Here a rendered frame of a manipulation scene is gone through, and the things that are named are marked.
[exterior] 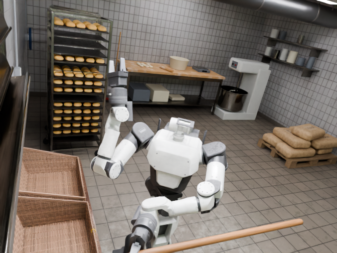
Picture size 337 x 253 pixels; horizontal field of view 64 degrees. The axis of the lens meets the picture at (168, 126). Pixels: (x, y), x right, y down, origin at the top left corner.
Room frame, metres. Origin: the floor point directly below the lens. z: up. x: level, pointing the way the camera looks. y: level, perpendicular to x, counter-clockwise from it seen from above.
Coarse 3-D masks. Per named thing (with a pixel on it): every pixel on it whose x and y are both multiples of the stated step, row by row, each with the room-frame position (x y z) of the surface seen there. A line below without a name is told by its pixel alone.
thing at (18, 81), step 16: (16, 80) 1.68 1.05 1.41; (16, 96) 1.41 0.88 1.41; (0, 112) 1.19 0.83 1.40; (16, 112) 1.20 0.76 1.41; (0, 128) 1.04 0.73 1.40; (16, 128) 1.04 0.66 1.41; (0, 144) 0.91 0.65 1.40; (0, 160) 0.80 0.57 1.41; (0, 176) 0.72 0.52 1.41; (0, 192) 0.64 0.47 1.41; (16, 192) 0.65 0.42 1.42; (0, 208) 0.58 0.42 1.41; (16, 208) 0.60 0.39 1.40; (0, 224) 0.52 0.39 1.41
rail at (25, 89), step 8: (24, 88) 1.48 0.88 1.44; (24, 96) 1.36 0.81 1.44; (24, 104) 1.25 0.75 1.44; (24, 112) 1.17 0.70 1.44; (16, 136) 0.94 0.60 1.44; (16, 144) 0.88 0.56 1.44; (16, 152) 0.83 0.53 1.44; (16, 160) 0.78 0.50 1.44; (16, 168) 0.74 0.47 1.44; (16, 176) 0.70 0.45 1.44; (16, 184) 0.67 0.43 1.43; (8, 192) 0.62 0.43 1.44; (8, 200) 0.59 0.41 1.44; (8, 208) 0.56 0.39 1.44; (8, 216) 0.53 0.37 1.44; (8, 224) 0.51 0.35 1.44; (8, 232) 0.48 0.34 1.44; (0, 240) 0.46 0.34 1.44; (8, 240) 0.46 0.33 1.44; (0, 248) 0.44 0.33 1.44; (8, 248) 0.45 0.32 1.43
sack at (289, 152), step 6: (276, 144) 4.30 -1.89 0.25; (282, 144) 4.25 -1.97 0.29; (276, 150) 4.27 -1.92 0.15; (282, 150) 4.13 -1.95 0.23; (288, 150) 4.07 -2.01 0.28; (294, 150) 4.09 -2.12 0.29; (300, 150) 4.13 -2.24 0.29; (306, 150) 4.18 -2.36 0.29; (312, 150) 4.23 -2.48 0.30; (288, 156) 4.01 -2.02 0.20; (294, 156) 4.04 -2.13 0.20; (300, 156) 4.10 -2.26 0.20; (306, 156) 4.16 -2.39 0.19
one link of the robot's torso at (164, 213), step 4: (148, 180) 1.39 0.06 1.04; (148, 184) 1.38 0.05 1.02; (148, 188) 1.37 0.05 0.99; (152, 188) 1.32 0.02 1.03; (156, 188) 1.28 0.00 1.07; (160, 192) 1.24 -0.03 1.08; (164, 192) 1.24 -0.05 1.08; (168, 192) 1.24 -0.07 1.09; (172, 192) 1.25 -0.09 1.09; (160, 196) 1.22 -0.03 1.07; (164, 196) 1.21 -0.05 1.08; (168, 196) 1.22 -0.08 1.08; (172, 196) 1.23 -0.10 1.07; (176, 196) 1.25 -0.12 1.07; (180, 196) 1.26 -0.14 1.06; (172, 200) 1.24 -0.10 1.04; (160, 212) 1.22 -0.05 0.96; (164, 212) 1.22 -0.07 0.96; (164, 216) 1.23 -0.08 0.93
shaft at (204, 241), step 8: (272, 224) 1.00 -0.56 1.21; (280, 224) 1.01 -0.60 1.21; (288, 224) 1.03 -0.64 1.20; (296, 224) 1.05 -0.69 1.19; (232, 232) 0.89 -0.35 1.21; (240, 232) 0.90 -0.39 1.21; (248, 232) 0.92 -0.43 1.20; (256, 232) 0.93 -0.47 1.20; (264, 232) 0.96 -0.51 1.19; (192, 240) 0.81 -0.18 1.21; (200, 240) 0.81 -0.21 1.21; (208, 240) 0.83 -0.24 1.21; (216, 240) 0.84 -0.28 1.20; (224, 240) 0.86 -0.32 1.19; (152, 248) 0.73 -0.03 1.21; (160, 248) 0.74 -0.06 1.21; (168, 248) 0.75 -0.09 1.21; (176, 248) 0.76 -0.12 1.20; (184, 248) 0.77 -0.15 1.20
